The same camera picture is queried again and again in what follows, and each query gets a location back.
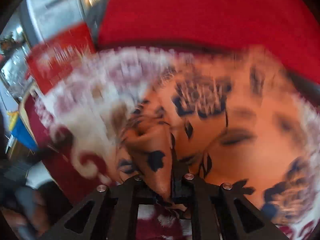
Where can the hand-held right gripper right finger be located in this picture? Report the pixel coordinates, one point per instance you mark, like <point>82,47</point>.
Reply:
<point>200,197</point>

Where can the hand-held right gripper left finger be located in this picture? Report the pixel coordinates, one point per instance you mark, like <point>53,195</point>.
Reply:
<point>125,192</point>

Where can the orange floral blouse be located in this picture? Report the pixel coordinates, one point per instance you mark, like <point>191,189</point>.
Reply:
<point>250,142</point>

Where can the blue cloth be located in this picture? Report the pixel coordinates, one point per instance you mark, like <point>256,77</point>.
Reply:
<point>22,132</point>

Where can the white maroon floral blanket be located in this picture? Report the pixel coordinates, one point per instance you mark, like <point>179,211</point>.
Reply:
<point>100,100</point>

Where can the red snack box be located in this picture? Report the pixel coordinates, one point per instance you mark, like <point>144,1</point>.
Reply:
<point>57,57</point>

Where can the white appliance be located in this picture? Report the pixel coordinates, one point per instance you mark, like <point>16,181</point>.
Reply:
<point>55,10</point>

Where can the red blanket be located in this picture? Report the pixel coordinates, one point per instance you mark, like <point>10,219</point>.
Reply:
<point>200,12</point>

